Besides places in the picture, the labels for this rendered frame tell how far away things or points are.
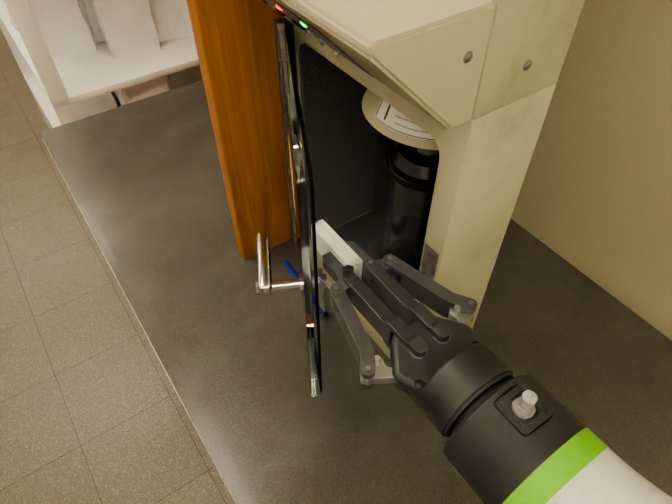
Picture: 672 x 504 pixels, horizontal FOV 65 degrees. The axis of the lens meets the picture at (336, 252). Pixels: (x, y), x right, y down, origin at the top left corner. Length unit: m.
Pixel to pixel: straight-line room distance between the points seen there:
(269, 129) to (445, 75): 0.46
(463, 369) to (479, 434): 0.05
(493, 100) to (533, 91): 0.06
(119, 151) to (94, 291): 1.11
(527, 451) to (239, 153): 0.60
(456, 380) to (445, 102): 0.21
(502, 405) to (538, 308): 0.58
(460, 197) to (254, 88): 0.37
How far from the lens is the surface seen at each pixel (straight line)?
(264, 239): 0.64
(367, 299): 0.47
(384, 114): 0.61
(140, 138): 1.33
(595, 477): 0.40
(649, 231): 0.97
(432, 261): 0.61
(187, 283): 0.97
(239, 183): 0.86
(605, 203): 0.99
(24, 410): 2.12
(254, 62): 0.77
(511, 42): 0.46
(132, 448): 1.91
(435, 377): 0.42
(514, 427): 0.39
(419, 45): 0.39
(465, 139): 0.49
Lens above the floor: 1.67
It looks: 48 degrees down
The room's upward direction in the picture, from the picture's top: straight up
